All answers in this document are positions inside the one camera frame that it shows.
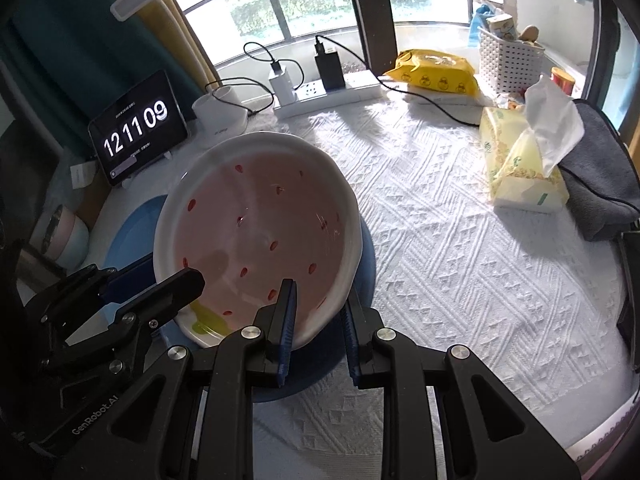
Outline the black tablet clock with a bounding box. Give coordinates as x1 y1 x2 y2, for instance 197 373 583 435
88 70 190 187

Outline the black white-charger cable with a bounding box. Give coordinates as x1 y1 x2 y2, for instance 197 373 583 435
243 41 282 74

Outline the balcony railing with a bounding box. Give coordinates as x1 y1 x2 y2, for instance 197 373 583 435
170 0 477 47

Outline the orange lid jar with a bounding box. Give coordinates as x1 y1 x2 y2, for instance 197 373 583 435
550 66 576 96

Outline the grey cloth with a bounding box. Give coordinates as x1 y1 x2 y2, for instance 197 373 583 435
557 99 640 242

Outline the yellow tissue pack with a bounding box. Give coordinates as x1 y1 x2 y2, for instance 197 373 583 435
479 74 586 215

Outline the printed paper roll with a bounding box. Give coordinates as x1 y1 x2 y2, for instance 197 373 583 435
487 15 516 41

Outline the yellow curtain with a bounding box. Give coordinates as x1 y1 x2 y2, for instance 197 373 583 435
120 0 222 92

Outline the thin black cable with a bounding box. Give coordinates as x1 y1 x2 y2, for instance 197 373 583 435
560 102 640 211

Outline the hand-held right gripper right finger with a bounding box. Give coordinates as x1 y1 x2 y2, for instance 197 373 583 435
340 300 571 480

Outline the yellow wipes pack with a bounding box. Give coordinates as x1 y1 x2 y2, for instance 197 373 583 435
382 49 481 99

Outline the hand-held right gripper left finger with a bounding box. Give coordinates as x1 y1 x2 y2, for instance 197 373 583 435
75 278 299 480

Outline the teal curtain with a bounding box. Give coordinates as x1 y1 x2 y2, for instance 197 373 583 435
0 0 222 161

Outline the white cylindrical holder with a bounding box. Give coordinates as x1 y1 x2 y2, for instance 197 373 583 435
192 85 249 136

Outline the black charger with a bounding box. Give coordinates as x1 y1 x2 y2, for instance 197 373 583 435
314 45 347 92

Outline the pink spotted white bowl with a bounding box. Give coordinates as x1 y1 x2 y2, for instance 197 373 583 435
152 131 363 352

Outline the white charger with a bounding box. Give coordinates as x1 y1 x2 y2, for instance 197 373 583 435
269 62 294 106

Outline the black holder cable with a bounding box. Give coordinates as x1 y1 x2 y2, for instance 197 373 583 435
206 77 276 117

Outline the white textured tablecloth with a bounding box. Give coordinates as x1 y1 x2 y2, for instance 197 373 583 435
92 95 636 480

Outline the white plastic basket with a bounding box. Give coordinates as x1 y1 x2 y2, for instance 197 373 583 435
478 27 546 97

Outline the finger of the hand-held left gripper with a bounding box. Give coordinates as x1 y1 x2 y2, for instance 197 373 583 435
25 255 157 347
115 267 207 334

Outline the small white tag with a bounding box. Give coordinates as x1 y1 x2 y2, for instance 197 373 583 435
70 162 97 192

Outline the white power strip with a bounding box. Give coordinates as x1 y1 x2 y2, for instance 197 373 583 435
274 70 384 120

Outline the dark blue bowl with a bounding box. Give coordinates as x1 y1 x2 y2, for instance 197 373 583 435
160 220 377 404

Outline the black door frame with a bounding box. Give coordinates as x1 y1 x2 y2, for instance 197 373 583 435
342 0 402 77

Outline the white flat pack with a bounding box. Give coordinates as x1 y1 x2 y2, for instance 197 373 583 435
405 85 496 110

